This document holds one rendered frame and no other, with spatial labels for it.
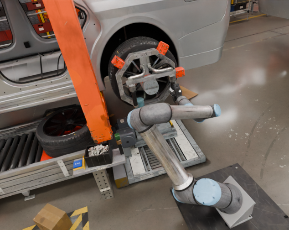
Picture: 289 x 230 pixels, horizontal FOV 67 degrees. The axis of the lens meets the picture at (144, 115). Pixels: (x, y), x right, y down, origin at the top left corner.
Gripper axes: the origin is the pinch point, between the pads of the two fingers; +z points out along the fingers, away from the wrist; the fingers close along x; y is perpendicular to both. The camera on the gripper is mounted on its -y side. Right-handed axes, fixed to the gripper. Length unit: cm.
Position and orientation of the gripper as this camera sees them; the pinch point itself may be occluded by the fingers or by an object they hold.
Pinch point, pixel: (172, 87)
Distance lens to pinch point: 189.1
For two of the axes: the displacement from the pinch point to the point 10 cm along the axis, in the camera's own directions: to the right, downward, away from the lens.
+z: -2.4, -5.2, 8.2
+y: 1.5, 8.1, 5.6
